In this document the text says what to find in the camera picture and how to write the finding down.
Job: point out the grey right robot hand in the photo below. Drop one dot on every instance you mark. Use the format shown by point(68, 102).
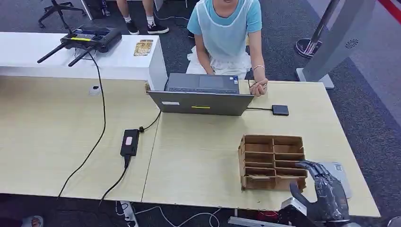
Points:
point(329, 200)

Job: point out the white power strip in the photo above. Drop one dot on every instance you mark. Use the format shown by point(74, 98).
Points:
point(129, 214)

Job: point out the standing person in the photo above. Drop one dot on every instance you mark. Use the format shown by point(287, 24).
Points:
point(150, 18)

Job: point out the grey metal floor bar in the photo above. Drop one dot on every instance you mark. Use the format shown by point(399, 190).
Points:
point(250, 222)

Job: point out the stack of gold cards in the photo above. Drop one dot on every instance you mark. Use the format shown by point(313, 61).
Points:
point(143, 48)

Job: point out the wooden compartment card box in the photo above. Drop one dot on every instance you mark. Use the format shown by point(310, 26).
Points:
point(260, 163)

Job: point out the black laptop power adapter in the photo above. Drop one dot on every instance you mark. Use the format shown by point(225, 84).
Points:
point(129, 142)

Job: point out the grey laptop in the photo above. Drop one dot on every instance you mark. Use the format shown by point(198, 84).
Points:
point(200, 101)

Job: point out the black office chair base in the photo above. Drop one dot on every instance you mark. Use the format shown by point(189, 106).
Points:
point(58, 7)

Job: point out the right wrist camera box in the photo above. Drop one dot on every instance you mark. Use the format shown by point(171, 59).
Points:
point(293, 206)

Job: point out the red object under desk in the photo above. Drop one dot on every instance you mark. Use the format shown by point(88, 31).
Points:
point(268, 216)

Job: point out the seated person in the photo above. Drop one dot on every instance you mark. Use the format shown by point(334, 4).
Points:
point(225, 34)

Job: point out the person's foot in slipper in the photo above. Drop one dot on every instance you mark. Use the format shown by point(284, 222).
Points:
point(32, 221)

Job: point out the black remote controller with antennas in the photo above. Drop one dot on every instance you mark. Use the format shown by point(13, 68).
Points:
point(94, 37)

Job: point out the person's left hand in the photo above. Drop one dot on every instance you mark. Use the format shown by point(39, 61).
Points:
point(259, 87)

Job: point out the person's right hand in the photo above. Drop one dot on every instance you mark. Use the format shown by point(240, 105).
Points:
point(211, 71)

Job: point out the white cabinet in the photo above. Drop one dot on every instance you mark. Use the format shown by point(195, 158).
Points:
point(119, 65)

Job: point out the grey floor kiosk stand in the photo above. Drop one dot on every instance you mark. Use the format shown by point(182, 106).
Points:
point(341, 37)

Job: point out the small black usb hub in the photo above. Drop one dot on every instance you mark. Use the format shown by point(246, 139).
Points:
point(280, 110)

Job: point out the small white round desk dome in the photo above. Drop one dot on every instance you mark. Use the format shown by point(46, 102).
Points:
point(94, 91)

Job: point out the chrome stanchion post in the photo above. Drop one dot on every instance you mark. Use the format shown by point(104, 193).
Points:
point(310, 47)

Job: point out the pale grey card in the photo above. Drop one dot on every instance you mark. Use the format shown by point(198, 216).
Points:
point(340, 175)

